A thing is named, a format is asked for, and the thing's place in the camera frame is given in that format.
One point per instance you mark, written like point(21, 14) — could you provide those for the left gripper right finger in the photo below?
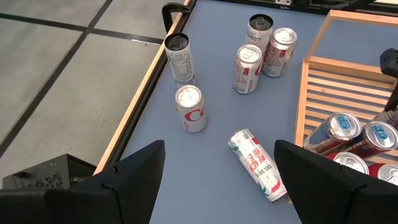
point(342, 199)

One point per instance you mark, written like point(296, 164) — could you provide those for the black table clamp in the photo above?
point(174, 6)

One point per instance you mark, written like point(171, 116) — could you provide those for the black mesh computer case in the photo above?
point(46, 177)

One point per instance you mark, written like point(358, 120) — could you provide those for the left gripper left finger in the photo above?
point(93, 202)

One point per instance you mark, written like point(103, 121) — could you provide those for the silver Diet Coke can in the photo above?
point(191, 109)
point(247, 68)
point(280, 53)

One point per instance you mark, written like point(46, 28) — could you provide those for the slatted wooden shelf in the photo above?
point(302, 102)

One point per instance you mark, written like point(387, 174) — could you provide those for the red-silver can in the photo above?
point(255, 161)

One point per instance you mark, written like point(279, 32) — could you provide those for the red Fanta strawberry can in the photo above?
point(387, 174)
point(351, 161)

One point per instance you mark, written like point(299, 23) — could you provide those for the silver arm base bracket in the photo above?
point(283, 1)

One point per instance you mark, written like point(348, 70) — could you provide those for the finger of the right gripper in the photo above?
point(391, 65)

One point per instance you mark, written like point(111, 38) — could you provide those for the blue table mat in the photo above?
point(217, 118)

